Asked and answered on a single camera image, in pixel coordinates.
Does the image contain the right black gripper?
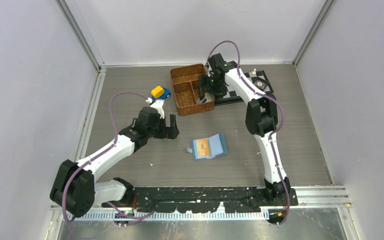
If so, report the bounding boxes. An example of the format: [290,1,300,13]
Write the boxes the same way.
[197,74,226,101]

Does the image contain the brown wicker basket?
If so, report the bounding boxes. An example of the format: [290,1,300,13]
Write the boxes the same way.
[170,63,215,116]

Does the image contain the orange credit card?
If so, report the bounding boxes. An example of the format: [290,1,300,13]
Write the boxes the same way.
[191,138,211,160]

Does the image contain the blue card holder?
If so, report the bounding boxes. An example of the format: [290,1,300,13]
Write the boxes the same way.
[186,133,228,161]

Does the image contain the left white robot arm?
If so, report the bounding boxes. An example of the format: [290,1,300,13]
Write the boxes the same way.
[49,106,180,218]

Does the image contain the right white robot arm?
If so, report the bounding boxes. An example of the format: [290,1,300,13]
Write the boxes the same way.
[199,53,291,205]

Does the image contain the cards in basket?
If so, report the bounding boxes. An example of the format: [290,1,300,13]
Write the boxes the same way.
[196,93,213,104]

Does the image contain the blue yellow toy car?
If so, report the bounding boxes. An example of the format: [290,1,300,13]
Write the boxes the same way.
[150,85,171,101]

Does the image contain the black white chessboard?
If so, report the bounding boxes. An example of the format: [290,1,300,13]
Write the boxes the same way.
[215,70,274,106]

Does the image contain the black square box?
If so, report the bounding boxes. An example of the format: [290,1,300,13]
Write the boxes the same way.
[253,79,270,92]

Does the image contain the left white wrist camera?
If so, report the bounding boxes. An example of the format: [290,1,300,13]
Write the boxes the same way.
[145,97,165,119]

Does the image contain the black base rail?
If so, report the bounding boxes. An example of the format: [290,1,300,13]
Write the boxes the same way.
[112,186,288,214]

